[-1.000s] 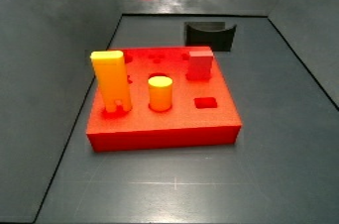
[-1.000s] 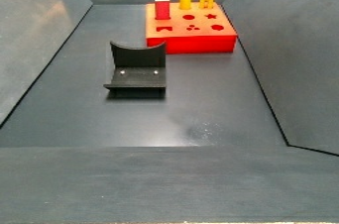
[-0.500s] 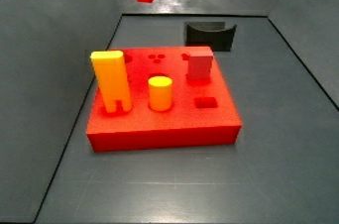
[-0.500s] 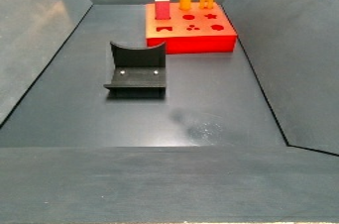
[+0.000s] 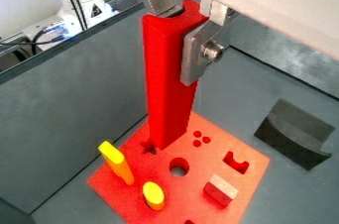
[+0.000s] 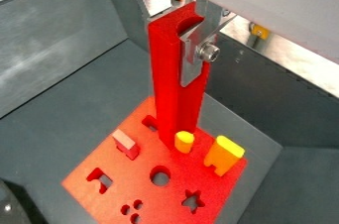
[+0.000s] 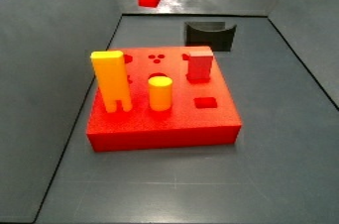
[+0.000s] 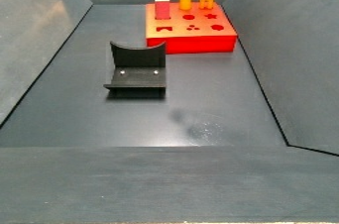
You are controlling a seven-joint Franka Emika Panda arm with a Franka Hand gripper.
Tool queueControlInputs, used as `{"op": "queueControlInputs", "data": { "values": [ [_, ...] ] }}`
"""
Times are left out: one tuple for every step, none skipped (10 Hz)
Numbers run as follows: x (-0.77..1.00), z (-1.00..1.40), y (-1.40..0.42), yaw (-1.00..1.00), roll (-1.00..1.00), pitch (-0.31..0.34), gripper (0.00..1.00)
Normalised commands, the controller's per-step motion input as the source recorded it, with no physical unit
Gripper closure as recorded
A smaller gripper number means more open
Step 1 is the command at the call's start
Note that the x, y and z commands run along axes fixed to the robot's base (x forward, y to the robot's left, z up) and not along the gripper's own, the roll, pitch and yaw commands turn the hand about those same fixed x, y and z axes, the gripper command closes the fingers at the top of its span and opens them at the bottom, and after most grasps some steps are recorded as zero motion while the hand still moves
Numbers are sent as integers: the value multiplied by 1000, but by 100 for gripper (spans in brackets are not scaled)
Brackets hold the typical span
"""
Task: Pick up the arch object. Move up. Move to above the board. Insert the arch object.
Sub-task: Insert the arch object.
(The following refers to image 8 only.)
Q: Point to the red yellow shape board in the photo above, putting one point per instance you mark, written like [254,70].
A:
[194,31]

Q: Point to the red rectangular peg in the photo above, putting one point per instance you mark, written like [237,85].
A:
[162,10]

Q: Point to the black curved holder bracket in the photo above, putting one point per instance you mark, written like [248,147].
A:
[139,67]

